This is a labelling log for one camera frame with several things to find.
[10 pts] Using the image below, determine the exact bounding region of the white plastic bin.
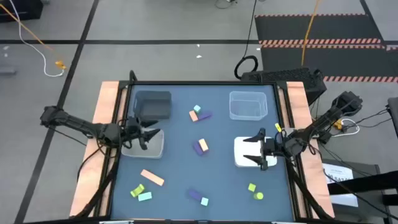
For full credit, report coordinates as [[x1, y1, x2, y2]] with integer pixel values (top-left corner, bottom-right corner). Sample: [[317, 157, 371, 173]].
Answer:
[[121, 128, 165, 160], [233, 136, 279, 169]]

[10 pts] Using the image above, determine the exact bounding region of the clear plastic bin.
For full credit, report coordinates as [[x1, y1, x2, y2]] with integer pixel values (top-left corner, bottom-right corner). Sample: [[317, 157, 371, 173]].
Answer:
[[228, 90, 269, 122]]

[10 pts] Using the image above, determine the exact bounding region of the yellow-green arch block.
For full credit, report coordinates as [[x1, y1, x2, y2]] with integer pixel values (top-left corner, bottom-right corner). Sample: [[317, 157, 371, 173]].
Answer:
[[129, 183, 146, 198]]

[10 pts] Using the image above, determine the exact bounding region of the dark grey cabinet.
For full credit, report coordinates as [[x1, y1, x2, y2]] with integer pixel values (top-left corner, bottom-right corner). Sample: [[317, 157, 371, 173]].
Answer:
[[321, 159, 398, 224]]

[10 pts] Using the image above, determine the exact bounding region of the wooden side board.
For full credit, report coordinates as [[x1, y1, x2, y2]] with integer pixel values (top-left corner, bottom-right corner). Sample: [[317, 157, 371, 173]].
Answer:
[[68, 81, 121, 218], [285, 81, 336, 219]]

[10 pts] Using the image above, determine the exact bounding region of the black metal beam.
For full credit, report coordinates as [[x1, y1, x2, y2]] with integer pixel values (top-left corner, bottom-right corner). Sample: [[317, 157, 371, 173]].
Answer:
[[326, 170, 398, 195]]

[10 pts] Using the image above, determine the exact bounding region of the yellow cable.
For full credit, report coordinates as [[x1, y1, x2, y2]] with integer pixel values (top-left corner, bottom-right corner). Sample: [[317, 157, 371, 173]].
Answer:
[[300, 0, 322, 67]]

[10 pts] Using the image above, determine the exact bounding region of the dark grey plastic bin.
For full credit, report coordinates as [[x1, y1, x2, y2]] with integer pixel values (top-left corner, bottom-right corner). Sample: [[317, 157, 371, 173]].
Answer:
[[133, 90, 173, 121]]

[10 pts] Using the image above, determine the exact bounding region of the teal rectangular block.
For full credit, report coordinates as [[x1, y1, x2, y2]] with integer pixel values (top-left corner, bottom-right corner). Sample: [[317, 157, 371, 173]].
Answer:
[[137, 191, 154, 202]]

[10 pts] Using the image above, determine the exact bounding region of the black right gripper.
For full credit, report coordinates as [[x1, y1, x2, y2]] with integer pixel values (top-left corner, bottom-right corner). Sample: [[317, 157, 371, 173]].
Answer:
[[243, 128, 281, 172]]

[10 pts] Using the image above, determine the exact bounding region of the white paper sheet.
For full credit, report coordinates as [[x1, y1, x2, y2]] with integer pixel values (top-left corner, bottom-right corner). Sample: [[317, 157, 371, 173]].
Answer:
[[322, 162, 359, 208]]

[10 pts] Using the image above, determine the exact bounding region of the black cabinet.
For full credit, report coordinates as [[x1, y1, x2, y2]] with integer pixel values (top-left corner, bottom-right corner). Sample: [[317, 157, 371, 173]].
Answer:
[[0, 0, 44, 23]]

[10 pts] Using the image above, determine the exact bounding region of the black cable bundle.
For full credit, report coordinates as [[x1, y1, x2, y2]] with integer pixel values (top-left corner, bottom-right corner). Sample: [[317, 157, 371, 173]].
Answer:
[[285, 160, 332, 220], [72, 146, 121, 219]]

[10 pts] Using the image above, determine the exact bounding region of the black striped floor mat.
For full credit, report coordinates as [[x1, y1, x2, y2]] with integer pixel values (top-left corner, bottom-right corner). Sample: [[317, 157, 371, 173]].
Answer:
[[254, 12, 398, 85]]

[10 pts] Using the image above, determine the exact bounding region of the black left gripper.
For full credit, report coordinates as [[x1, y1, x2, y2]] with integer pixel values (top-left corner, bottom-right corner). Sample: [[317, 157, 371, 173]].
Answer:
[[123, 116, 162, 151]]

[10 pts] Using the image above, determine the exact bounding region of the white cable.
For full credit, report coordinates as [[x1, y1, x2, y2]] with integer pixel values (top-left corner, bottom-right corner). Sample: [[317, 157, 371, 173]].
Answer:
[[330, 118, 361, 138], [8, 0, 66, 78]]

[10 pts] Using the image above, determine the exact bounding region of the long orange block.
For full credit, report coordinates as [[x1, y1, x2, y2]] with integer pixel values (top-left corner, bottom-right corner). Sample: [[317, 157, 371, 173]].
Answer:
[[139, 168, 165, 187]]

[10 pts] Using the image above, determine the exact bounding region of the orange cable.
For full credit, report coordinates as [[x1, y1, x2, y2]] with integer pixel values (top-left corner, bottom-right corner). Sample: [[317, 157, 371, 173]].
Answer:
[[0, 3, 67, 70]]

